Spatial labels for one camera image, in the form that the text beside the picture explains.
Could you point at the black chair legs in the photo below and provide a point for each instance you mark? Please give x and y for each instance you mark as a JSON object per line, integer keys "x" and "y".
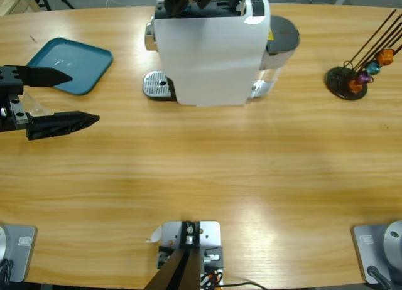
{"x": 63, "y": 1}

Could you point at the clear water tank grey lid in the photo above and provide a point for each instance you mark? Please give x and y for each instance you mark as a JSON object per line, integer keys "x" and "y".
{"x": 282, "y": 32}

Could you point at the clear drinking glass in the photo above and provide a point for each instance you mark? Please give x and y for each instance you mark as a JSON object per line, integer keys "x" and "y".
{"x": 36, "y": 106}

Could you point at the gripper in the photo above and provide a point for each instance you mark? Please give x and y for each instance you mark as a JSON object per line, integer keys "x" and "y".
{"x": 9, "y": 79}

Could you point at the teal plastic tray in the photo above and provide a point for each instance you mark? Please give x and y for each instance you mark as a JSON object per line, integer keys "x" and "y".
{"x": 84, "y": 57}

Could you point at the white capsule coffee machine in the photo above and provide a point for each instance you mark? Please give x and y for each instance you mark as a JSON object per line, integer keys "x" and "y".
{"x": 207, "y": 57}

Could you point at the small teal coffee capsule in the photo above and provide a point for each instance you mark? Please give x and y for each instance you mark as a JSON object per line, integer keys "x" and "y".
{"x": 373, "y": 68}

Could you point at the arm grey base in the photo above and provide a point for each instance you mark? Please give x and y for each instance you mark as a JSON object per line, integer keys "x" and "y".
{"x": 22, "y": 255}
{"x": 377, "y": 246}

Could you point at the white camera mount dark post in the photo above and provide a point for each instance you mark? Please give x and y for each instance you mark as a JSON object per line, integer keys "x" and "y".
{"x": 208, "y": 236}

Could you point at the white paper tag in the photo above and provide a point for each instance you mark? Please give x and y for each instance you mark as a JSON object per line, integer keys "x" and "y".
{"x": 155, "y": 235}

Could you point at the purple coffee capsule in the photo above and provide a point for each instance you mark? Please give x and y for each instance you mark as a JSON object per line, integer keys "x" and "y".
{"x": 363, "y": 78}

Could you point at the black capsule holder stand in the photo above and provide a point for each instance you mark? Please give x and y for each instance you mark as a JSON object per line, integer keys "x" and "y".
{"x": 339, "y": 79}

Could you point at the orange coffee capsule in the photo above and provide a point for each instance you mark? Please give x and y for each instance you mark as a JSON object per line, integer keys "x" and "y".
{"x": 385, "y": 57}
{"x": 355, "y": 86}

